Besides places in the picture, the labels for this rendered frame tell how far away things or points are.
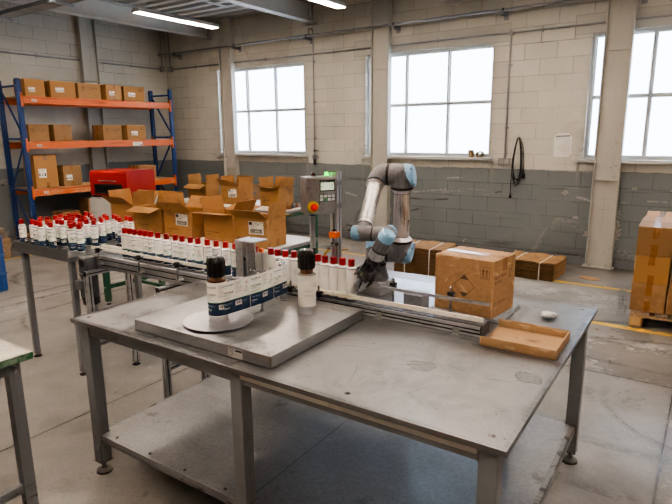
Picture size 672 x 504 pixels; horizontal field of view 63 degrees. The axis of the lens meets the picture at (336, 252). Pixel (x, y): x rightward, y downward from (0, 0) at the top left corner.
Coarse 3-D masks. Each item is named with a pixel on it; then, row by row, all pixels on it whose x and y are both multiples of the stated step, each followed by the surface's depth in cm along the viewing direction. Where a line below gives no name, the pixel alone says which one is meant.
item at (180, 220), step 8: (168, 200) 505; (176, 200) 514; (184, 200) 522; (192, 200) 524; (168, 208) 494; (176, 208) 488; (184, 208) 481; (192, 208) 519; (200, 208) 514; (168, 216) 500; (176, 216) 494; (184, 216) 489; (192, 216) 487; (200, 216) 493; (168, 224) 502; (176, 224) 496; (184, 224) 491; (192, 224) 488; (200, 224) 494; (168, 232) 504; (176, 232) 498; (184, 232) 493; (192, 232) 489; (200, 232) 497
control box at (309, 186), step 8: (304, 176) 282; (320, 176) 281; (328, 176) 281; (304, 184) 279; (312, 184) 278; (304, 192) 280; (312, 192) 279; (320, 192) 280; (328, 192) 282; (304, 200) 281; (312, 200) 279; (304, 208) 282; (320, 208) 282; (328, 208) 283; (336, 208) 285
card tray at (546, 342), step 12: (504, 324) 247; (516, 324) 244; (528, 324) 241; (480, 336) 227; (492, 336) 236; (504, 336) 236; (516, 336) 236; (528, 336) 235; (540, 336) 235; (552, 336) 235; (564, 336) 233; (504, 348) 222; (516, 348) 219; (528, 348) 216; (540, 348) 214; (552, 348) 222
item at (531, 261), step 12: (516, 252) 695; (516, 264) 657; (528, 264) 646; (540, 264) 637; (552, 264) 629; (564, 264) 666; (516, 276) 658; (528, 276) 649; (540, 276) 640; (552, 276) 633
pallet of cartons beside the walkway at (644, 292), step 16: (640, 224) 480; (656, 224) 481; (640, 240) 473; (656, 240) 466; (640, 256) 475; (656, 256) 469; (640, 272) 477; (656, 272) 470; (640, 288) 480; (656, 288) 473; (640, 304) 482; (656, 304) 475; (640, 320) 480
